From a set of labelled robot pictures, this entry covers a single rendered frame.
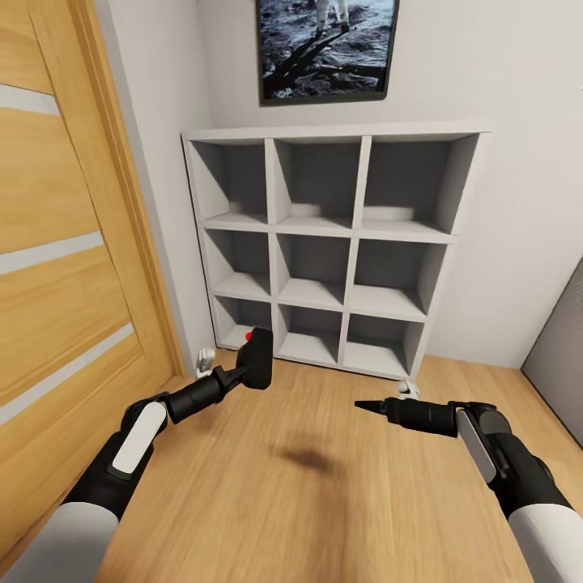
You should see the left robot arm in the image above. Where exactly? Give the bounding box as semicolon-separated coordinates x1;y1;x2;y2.
0;347;252;583

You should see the digital camera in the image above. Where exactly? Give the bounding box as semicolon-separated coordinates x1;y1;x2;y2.
236;327;274;390

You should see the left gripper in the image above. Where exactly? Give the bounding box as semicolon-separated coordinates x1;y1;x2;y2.
185;365;252;414

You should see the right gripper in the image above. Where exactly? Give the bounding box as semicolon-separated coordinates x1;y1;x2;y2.
355;397;434;432

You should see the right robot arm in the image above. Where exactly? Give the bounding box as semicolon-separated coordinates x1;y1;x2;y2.
355;380;583;583

